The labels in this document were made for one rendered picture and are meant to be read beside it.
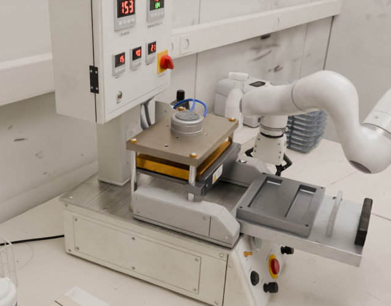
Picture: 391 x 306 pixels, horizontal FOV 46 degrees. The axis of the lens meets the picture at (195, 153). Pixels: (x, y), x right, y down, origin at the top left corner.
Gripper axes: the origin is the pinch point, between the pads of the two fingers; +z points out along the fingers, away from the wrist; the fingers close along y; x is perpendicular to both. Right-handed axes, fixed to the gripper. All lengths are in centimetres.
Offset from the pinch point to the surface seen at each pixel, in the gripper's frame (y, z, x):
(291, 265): -19.2, 8.1, 31.2
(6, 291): 24, -6, 87
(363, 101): -9, 29, -200
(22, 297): 33, 8, 76
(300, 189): -17.6, -15.1, 30.9
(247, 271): -13, -3, 53
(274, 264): -16.4, 2.5, 40.3
